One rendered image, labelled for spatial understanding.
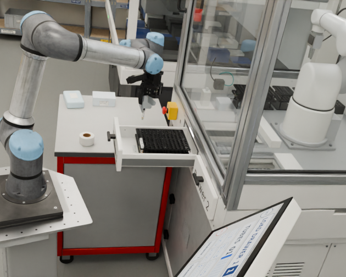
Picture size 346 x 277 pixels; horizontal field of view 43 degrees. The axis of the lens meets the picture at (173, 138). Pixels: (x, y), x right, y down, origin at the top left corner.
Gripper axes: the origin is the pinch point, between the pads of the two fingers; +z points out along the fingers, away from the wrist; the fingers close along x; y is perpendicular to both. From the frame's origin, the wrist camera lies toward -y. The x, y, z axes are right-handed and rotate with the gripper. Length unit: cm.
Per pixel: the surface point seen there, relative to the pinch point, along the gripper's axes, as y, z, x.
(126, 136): -4.8, 14.4, -3.7
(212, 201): 49, 8, -36
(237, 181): 56, -8, -42
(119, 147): 4.2, 6.0, -27.0
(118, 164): 5.3, 13.3, -28.1
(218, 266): 64, -12, -86
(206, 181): 43, 6, -28
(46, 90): -176, 98, 159
